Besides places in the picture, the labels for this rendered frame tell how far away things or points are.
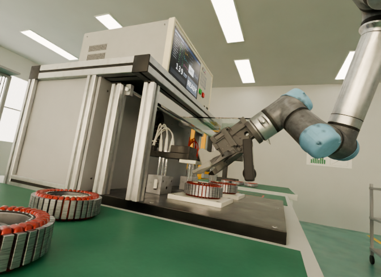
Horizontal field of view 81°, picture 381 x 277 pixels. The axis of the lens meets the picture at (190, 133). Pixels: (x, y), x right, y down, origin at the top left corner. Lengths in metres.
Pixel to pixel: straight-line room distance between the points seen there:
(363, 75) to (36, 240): 0.71
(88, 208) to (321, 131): 0.48
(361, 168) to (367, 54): 5.52
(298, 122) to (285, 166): 5.39
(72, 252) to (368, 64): 0.71
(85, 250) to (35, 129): 0.55
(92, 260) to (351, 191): 5.98
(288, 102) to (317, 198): 5.44
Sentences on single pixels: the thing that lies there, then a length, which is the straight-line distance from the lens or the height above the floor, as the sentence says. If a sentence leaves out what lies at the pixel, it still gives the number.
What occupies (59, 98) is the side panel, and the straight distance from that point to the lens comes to 0.76.
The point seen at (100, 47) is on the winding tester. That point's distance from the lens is 0.92.
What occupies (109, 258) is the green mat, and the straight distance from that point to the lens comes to 0.29.
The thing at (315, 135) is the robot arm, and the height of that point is 0.96.
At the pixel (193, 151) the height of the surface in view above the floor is 0.91.
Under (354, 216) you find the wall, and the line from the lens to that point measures 6.16.
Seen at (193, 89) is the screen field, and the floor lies 1.16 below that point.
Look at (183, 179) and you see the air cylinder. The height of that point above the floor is 0.81.
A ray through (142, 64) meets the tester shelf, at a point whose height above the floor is 1.09.
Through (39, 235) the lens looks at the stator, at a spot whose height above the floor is 0.78.
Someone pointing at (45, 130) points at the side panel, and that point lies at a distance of 0.77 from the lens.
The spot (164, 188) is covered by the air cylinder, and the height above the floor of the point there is 0.79.
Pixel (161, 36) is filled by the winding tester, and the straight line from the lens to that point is 0.78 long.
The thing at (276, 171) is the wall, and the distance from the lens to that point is 5.96.
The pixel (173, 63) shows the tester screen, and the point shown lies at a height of 1.18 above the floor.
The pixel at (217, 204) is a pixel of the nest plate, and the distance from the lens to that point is 0.58.
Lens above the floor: 0.85
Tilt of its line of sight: 9 degrees up
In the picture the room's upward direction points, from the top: 7 degrees clockwise
